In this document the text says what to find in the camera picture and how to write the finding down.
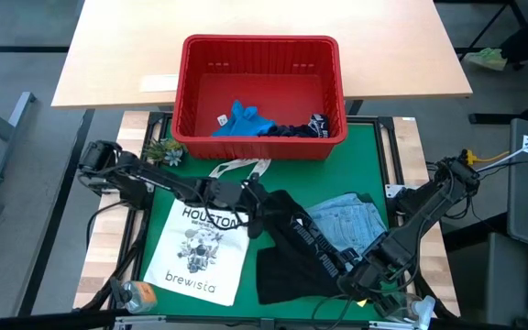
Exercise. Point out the grey metal table leg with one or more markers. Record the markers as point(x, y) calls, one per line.
point(3, 126)

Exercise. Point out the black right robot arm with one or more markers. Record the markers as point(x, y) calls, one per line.
point(429, 215)

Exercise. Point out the silver black base bracket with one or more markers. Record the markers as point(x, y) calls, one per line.
point(392, 190)

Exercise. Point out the clear spray bottle white nozzle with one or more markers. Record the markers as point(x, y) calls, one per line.
point(415, 309)

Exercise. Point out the light wooden table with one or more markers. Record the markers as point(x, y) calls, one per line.
point(245, 18)

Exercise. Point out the person's shoe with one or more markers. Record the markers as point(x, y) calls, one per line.
point(487, 58)

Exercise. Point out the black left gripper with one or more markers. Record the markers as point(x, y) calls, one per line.
point(241, 194)

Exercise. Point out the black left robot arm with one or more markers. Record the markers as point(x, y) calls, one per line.
point(154, 176)

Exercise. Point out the small green spiky plant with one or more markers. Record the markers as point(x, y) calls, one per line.
point(165, 151)

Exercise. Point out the white sticker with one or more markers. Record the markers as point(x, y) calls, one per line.
point(158, 83)

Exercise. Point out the black garment white print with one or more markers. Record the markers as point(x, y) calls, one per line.
point(310, 128)

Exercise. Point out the small yellow gripper tag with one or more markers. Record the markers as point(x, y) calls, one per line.
point(362, 302)

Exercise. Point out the light blue denim jeans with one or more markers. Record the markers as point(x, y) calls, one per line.
point(346, 220)

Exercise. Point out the green table mat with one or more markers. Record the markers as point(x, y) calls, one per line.
point(337, 174)

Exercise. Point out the red plastic laundry bin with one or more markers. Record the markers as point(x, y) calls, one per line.
point(268, 91)

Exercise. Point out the beige Houston tote bag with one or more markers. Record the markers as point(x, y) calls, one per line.
point(200, 275)

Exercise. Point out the black metal table frame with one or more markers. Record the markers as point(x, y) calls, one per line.
point(383, 120)

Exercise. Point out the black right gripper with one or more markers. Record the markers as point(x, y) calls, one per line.
point(376, 277)

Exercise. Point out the bright blue cloth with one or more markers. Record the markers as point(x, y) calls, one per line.
point(245, 124)

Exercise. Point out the clear bottle orange label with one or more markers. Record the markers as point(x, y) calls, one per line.
point(141, 297)

